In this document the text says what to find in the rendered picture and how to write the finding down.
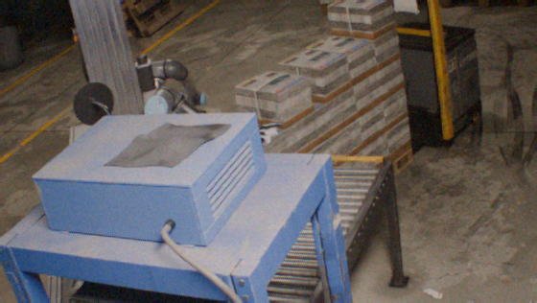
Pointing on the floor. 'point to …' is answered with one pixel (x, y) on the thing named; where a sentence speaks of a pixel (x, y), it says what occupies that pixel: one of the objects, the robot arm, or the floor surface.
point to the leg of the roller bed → (394, 235)
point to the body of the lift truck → (420, 66)
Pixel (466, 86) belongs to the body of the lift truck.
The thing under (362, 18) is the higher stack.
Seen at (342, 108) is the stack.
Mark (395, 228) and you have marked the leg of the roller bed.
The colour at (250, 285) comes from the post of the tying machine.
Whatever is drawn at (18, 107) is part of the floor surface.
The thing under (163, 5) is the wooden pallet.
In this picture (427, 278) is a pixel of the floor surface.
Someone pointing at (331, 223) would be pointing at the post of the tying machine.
